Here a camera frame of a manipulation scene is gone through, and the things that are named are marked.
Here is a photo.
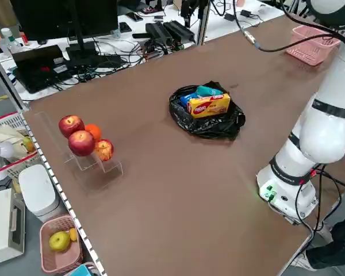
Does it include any teal cartoon biscuit packet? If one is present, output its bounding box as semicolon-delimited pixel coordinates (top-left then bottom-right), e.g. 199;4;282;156
195;85;224;97

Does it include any blue cookie box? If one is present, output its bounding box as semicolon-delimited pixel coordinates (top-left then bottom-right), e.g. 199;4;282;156
179;92;202;108

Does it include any yellow wafer snack packet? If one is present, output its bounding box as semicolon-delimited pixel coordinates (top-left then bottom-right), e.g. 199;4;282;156
186;93;231;119

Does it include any black plastic bag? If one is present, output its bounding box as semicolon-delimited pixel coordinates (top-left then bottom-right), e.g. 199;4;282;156
168;80;246;141

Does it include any pink plastic slotted basket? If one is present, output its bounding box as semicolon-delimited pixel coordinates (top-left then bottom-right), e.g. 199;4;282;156
286;25;342;66
40;214;84;274

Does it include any beige cloth bag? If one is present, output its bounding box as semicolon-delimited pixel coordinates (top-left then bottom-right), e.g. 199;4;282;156
0;123;28;156

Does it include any white basket red rim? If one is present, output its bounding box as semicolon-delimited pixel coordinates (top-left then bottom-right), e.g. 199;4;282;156
0;112;40;179

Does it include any black finned power supply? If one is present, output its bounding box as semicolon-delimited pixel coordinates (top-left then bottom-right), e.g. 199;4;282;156
163;20;196;43
145;22;173;44

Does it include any black computer monitor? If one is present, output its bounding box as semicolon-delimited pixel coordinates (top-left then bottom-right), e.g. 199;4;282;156
10;0;119;61

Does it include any orange fruit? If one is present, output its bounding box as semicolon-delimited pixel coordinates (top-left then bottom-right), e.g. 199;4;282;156
84;124;103;142

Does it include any black laptop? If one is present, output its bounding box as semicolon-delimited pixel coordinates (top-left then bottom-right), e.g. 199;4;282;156
11;44;75;94

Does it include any red yellow speckled apple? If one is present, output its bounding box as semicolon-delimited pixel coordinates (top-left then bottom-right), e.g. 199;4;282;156
94;139;114;162

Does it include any clear acrylic fruit stand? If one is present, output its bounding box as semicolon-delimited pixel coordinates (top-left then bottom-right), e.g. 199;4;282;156
34;111;124;196

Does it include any white plastic bottle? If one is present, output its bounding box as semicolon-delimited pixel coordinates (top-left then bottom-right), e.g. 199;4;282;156
0;28;23;54

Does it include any brown cardboard box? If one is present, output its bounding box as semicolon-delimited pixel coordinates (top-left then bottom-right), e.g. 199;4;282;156
0;0;18;27

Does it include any yellow green pear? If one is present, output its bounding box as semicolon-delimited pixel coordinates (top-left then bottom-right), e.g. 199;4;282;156
22;136;37;153

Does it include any white desk fan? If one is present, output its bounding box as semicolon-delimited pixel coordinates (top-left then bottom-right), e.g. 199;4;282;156
0;140;15;182

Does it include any white rounded appliance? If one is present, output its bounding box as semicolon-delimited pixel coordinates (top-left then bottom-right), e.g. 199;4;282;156
18;164;60;222

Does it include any teal box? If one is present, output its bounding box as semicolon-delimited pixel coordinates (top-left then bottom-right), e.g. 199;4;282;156
71;264;90;276

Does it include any aluminium frame post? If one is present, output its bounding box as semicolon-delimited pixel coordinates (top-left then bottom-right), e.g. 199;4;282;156
197;0;216;46
0;47;29;112

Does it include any black cable with metal connectors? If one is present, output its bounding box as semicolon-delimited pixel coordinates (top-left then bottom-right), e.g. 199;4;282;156
232;0;339;53

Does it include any aluminium table edge rail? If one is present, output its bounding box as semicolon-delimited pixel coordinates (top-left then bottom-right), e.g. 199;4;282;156
22;110;107;276

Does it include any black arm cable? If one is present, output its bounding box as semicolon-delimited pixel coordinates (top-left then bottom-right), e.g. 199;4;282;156
294;5;345;233

